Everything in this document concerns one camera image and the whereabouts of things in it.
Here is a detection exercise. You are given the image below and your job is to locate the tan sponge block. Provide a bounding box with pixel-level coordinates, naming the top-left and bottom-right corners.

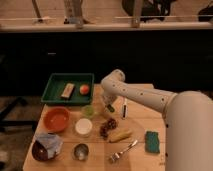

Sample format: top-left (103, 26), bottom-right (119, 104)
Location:
top-left (61, 83), bottom-right (75, 99)

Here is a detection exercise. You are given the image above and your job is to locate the silver fork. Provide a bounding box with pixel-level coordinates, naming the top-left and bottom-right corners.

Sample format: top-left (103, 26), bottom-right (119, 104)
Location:
top-left (108, 140), bottom-right (138, 163)

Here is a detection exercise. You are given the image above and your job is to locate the orange peach fruit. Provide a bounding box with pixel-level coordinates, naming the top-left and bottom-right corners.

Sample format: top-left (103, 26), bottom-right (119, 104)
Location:
top-left (79, 84), bottom-right (90, 95)

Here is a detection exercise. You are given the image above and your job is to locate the small metal cup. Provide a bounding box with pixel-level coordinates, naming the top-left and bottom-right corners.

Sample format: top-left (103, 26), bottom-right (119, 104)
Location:
top-left (74, 143), bottom-right (89, 161)

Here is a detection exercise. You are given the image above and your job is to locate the white plastic cup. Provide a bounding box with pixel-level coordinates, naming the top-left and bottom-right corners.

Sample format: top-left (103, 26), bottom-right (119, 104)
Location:
top-left (75, 118), bottom-right (93, 136)

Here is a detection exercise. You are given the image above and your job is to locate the dark red bowl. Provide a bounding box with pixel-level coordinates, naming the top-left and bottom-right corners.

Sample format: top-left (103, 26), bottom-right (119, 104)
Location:
top-left (31, 140), bottom-right (57, 162)

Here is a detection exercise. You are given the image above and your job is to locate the green pepper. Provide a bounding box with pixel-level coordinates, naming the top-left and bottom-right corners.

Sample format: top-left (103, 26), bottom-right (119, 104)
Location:
top-left (106, 105), bottom-right (115, 113)

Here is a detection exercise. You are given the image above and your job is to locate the light blue cloth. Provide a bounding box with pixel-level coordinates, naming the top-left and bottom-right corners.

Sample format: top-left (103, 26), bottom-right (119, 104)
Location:
top-left (35, 133), bottom-right (63, 158)

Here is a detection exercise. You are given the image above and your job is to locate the green sponge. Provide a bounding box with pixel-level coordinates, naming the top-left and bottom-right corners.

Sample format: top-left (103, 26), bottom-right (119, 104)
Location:
top-left (145, 131), bottom-right (160, 154)

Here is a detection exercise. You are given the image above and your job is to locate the orange bowl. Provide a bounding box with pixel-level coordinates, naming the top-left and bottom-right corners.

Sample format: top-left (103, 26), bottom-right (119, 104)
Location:
top-left (43, 107), bottom-right (70, 133)

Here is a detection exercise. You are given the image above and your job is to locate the green plastic tray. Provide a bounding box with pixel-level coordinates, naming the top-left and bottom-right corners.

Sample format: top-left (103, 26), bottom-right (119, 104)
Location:
top-left (41, 73), bottom-right (94, 106)

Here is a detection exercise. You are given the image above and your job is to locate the translucent green plastic cup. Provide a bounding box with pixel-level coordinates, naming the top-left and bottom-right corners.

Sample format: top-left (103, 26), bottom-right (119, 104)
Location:
top-left (82, 105), bottom-right (95, 119)

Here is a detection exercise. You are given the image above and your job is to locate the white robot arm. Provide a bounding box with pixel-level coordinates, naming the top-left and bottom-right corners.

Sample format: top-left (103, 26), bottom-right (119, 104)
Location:
top-left (101, 69), bottom-right (213, 171)

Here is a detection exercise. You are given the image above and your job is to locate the bunch of red grapes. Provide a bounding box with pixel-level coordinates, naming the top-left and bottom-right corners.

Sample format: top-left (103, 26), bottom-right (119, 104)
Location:
top-left (99, 118), bottom-right (118, 139)

